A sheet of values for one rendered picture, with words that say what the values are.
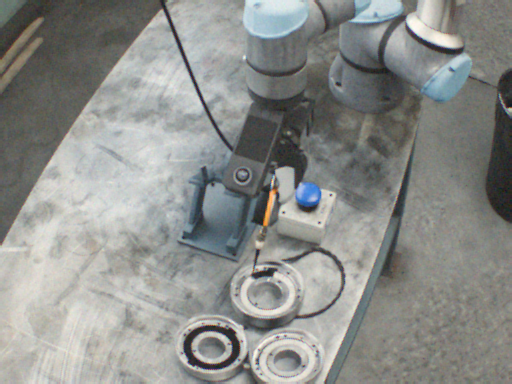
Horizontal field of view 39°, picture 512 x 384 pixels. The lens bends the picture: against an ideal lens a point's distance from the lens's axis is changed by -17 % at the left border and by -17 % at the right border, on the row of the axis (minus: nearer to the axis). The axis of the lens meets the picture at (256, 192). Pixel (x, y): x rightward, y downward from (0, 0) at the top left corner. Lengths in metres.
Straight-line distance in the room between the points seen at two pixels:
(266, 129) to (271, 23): 0.17
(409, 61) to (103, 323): 0.65
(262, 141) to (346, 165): 0.38
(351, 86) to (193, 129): 0.29
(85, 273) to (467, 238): 1.36
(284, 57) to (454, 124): 1.74
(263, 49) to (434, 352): 1.32
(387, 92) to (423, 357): 0.87
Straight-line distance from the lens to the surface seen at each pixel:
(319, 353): 1.15
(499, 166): 2.31
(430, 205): 2.41
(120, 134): 1.46
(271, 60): 0.97
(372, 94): 1.46
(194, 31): 1.66
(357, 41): 1.40
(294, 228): 1.28
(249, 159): 1.04
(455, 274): 2.27
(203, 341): 1.17
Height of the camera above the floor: 1.84
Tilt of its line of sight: 50 degrees down
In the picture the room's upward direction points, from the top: 1 degrees counter-clockwise
